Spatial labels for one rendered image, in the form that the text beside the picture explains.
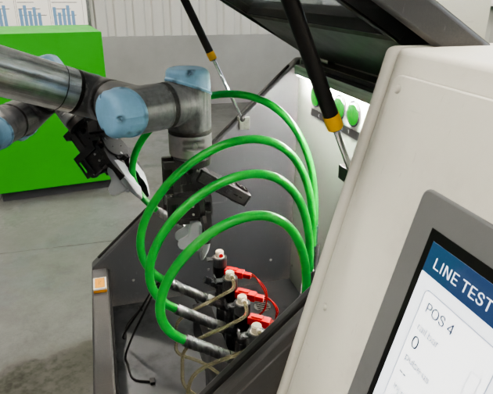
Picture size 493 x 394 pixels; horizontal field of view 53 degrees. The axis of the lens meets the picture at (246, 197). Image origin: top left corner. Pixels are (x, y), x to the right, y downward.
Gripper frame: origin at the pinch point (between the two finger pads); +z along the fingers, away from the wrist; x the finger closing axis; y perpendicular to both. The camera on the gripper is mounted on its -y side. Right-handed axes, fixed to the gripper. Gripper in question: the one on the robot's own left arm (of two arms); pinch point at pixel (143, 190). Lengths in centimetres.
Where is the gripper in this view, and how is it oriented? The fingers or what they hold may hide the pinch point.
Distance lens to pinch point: 103.1
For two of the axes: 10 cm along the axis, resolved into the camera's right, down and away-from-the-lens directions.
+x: -3.2, 1.5, -9.3
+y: -7.4, 5.8, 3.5
